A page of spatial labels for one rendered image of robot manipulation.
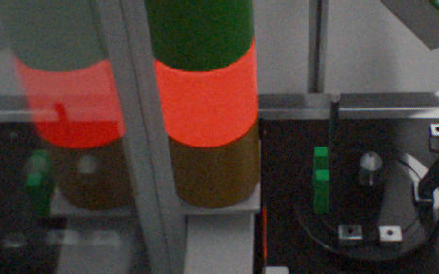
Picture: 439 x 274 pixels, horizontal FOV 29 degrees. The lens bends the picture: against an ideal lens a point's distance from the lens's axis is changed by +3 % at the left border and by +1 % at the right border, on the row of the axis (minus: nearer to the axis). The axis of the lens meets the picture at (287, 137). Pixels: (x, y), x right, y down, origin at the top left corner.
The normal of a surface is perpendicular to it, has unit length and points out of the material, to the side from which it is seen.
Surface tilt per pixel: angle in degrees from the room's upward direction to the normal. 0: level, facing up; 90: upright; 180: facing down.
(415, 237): 0
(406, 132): 0
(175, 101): 90
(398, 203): 0
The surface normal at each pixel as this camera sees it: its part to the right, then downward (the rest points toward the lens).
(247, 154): 0.78, 0.47
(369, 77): 0.00, -0.66
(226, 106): 0.48, 0.65
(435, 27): -0.16, 0.74
